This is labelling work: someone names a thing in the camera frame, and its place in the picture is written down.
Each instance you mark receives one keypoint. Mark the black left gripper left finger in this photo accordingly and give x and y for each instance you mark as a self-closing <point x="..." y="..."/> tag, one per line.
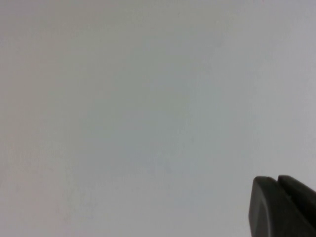
<point x="266" y="212"/>

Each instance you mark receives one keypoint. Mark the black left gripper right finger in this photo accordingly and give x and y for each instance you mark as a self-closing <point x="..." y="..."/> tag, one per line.
<point x="301" y="195"/>

